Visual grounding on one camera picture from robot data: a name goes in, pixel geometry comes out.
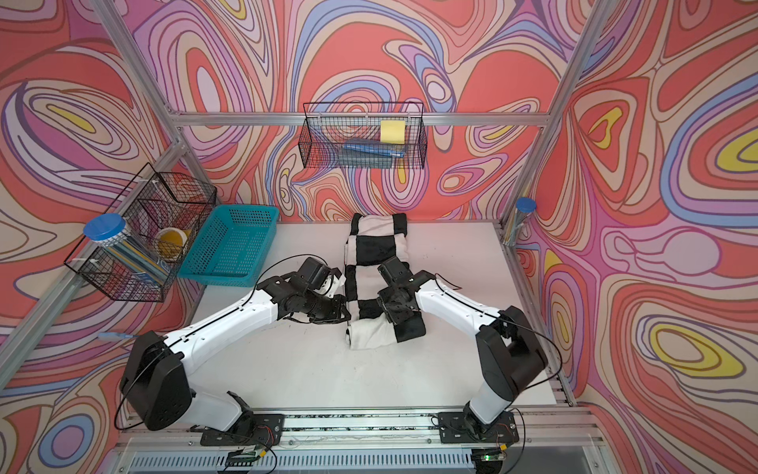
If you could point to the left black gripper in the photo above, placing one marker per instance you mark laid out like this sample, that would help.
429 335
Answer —
340 304

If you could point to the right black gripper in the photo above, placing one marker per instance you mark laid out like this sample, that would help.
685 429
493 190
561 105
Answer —
392 316

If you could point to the black white checkered pillowcase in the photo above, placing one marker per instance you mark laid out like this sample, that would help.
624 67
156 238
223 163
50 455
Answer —
372 241

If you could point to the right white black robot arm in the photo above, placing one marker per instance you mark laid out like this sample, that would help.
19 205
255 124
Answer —
510 351

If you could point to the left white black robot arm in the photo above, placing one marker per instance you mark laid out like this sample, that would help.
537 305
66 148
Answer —
158 379

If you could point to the teal plastic basket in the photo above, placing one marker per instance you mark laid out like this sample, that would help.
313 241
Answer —
232 246

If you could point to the yellow white cup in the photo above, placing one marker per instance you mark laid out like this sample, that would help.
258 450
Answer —
169 243

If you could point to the blue pen in basket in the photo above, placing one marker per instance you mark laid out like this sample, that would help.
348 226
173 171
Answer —
377 149

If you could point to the yellow sticky note pad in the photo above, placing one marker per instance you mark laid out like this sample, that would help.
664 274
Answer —
393 132

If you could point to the blue lid clear jar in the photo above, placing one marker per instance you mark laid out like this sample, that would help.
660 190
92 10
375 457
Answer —
112 232

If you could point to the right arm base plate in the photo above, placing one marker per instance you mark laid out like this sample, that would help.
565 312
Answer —
461 428

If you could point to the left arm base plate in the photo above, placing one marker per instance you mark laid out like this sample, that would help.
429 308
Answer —
249 430

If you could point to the blue cap tube on frame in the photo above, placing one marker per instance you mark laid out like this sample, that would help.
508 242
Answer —
524 207

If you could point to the left black wire basket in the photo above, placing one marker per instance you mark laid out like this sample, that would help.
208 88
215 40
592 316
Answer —
150 202

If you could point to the black wire basket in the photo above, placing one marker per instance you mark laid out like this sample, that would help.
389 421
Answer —
329 125
150 202

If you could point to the back black wire basket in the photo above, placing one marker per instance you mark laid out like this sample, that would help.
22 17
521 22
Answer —
329 125

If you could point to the aluminium rail front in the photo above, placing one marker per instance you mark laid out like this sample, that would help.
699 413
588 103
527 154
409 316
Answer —
544 426

